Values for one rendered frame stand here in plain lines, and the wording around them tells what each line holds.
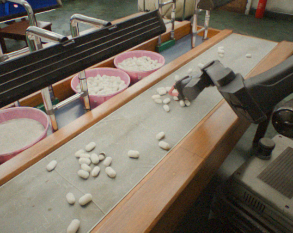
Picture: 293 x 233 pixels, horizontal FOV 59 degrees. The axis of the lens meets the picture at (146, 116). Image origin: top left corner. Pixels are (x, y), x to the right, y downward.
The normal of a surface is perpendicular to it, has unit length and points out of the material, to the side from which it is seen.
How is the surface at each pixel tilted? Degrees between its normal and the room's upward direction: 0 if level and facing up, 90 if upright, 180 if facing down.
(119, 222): 0
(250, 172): 0
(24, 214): 0
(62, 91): 90
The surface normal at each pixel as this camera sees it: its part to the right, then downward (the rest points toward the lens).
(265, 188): 0.00, -0.81
